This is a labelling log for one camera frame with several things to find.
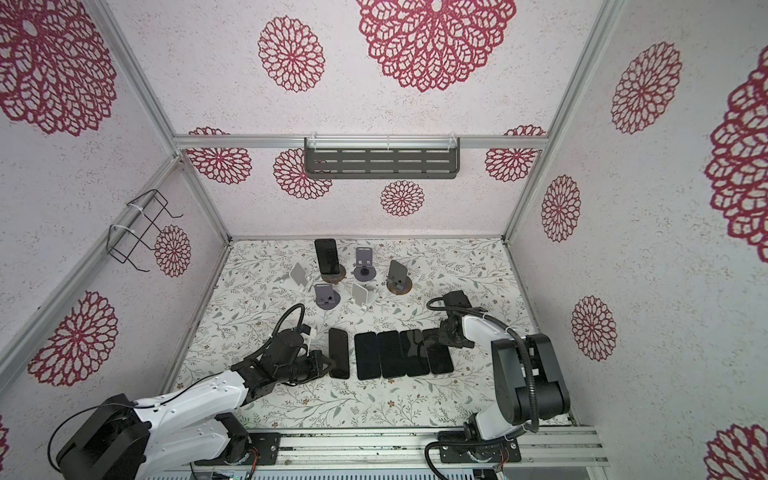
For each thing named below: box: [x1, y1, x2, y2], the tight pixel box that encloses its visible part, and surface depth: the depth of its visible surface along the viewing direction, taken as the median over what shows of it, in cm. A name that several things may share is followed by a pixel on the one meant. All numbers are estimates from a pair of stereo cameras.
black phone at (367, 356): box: [354, 332, 381, 380], surface depth 92 cm
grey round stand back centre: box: [353, 246, 376, 282], surface depth 111 cm
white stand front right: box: [351, 282, 368, 311], surface depth 100 cm
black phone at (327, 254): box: [314, 238, 340, 275], surface depth 99 cm
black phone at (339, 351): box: [328, 328, 350, 379], surface depth 89 cm
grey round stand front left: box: [315, 283, 341, 310], surface depth 101 cm
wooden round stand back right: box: [386, 260, 413, 295], surface depth 105 cm
